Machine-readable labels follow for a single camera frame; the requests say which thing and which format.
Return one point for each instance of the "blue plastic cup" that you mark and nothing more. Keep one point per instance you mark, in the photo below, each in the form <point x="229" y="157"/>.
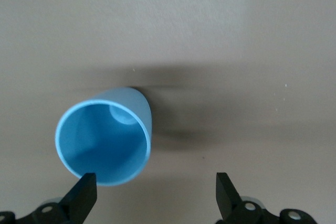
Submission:
<point x="105" y="142"/>

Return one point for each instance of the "brown table cover sheet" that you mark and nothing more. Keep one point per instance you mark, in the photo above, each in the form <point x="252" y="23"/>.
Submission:
<point x="168" y="24"/>

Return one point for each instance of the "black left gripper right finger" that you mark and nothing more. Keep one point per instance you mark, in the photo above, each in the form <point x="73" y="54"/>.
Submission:
<point x="225" y="197"/>

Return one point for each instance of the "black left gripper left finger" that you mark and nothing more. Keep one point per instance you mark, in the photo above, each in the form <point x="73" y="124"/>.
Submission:
<point x="84" y="195"/>

